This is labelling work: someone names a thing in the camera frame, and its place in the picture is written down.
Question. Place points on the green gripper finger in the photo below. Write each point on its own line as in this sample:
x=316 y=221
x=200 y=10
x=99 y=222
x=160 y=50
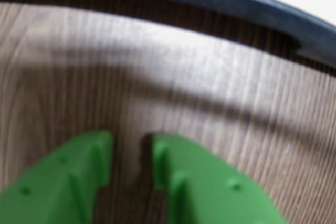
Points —
x=210 y=195
x=52 y=192

